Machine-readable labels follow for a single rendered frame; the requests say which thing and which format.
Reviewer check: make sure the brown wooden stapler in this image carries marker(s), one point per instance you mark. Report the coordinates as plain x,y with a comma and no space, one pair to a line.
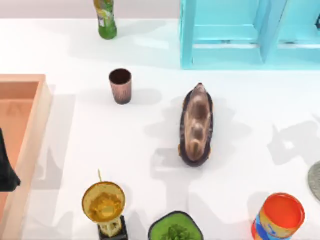
197,125

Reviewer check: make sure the brown cup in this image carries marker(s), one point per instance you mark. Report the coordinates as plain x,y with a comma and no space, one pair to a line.
120,90

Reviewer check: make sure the gold trophy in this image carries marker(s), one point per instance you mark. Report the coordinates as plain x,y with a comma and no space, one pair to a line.
103,205

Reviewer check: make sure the green bottle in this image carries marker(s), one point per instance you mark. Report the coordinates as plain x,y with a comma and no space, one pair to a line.
107,25

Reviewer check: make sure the light blue rack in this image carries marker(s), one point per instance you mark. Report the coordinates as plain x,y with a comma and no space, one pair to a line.
225,32

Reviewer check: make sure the black pot with green plant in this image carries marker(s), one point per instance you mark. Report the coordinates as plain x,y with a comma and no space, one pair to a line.
175,228

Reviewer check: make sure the salmon-coloured shallow box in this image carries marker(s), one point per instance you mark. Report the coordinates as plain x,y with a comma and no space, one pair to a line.
22,120

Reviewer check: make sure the orange and blue can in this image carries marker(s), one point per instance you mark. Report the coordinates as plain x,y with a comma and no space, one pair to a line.
277,220

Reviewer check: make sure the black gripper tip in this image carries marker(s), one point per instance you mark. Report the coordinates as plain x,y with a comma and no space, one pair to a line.
6,170

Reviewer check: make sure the grey round coaster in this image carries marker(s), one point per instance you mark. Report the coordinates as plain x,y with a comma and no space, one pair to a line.
315,181

